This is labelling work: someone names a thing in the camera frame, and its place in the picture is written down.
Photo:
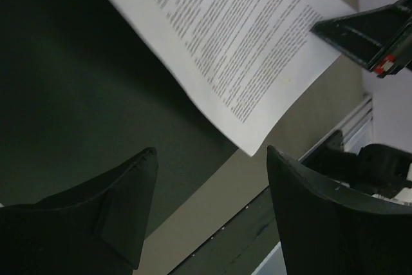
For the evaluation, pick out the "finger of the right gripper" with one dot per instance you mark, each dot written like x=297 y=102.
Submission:
x=379 y=40

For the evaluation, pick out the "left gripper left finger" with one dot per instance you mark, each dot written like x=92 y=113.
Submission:
x=96 y=227

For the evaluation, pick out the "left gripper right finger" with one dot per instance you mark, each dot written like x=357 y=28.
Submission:
x=376 y=234

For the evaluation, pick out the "printed white paper sheet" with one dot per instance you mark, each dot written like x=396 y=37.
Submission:
x=243 y=63

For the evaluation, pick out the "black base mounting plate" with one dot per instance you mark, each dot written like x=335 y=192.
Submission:
x=231 y=239

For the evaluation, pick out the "aluminium frame rail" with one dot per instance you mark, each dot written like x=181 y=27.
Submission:
x=356 y=129

